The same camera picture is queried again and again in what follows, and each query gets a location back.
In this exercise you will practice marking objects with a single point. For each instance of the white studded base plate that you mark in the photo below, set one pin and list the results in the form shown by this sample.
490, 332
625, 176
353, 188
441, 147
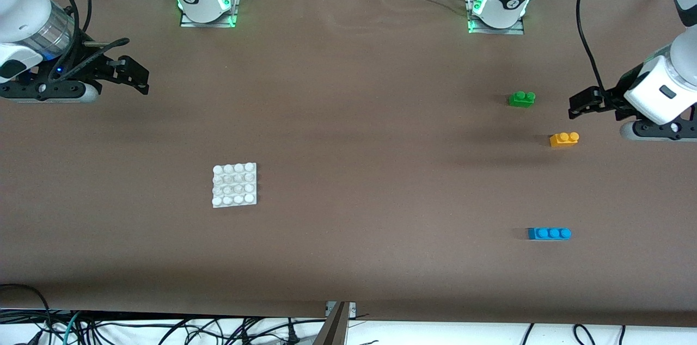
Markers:
234, 185

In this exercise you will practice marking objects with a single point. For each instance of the metal table edge bracket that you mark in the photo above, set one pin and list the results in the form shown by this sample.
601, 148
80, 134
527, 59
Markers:
340, 309

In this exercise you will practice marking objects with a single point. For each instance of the brown table cover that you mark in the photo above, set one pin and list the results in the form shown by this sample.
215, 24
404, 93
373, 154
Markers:
326, 89

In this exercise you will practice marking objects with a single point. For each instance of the blue toy block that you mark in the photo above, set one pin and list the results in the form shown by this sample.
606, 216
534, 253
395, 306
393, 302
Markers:
549, 233

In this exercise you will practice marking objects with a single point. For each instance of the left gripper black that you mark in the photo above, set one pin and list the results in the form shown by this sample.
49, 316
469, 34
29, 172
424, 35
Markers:
611, 98

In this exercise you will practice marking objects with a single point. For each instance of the yellow toy block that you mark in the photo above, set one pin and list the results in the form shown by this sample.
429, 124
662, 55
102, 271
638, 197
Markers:
563, 140

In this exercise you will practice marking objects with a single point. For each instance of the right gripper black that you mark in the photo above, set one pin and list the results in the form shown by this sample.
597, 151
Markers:
87, 60

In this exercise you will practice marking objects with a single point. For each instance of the green toy block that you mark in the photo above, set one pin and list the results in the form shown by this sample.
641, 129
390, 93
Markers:
521, 99

